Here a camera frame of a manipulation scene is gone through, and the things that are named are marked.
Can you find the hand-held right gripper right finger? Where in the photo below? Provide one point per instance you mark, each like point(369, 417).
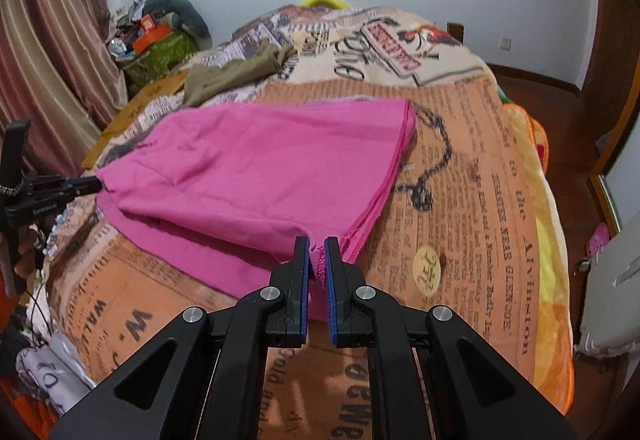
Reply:
point(331, 290)

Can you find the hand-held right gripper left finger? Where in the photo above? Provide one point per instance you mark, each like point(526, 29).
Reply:
point(302, 290)

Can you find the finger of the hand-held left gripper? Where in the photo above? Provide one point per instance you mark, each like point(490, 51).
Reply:
point(82, 185)

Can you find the pink pants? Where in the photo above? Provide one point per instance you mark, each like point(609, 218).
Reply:
point(250, 169)

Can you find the olive pants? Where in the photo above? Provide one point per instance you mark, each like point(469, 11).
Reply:
point(220, 74)

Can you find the person's left hand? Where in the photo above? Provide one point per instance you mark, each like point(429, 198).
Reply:
point(25, 262)

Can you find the brown cardboard sheet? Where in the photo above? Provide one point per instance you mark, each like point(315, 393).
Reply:
point(145, 94)

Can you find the pink striped curtain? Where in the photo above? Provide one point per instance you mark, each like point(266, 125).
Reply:
point(50, 44)

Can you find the green patterned bag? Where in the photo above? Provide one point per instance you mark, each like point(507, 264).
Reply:
point(160, 57)

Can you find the orange box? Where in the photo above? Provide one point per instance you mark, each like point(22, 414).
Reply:
point(150, 38)

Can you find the white printed cloth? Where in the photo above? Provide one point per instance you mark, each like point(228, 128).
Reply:
point(50, 370)

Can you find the printed blanket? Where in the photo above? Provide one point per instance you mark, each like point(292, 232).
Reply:
point(475, 169)

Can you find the orange cloth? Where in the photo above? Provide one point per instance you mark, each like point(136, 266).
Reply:
point(20, 402)

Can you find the grey plush toy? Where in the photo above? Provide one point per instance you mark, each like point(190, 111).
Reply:
point(190, 14)

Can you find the pink slipper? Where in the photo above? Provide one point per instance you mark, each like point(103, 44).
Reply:
point(598, 239)

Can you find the wooden bedpost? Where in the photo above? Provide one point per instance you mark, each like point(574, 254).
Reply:
point(455, 32)

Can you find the white wall socket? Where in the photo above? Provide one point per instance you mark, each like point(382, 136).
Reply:
point(506, 43)

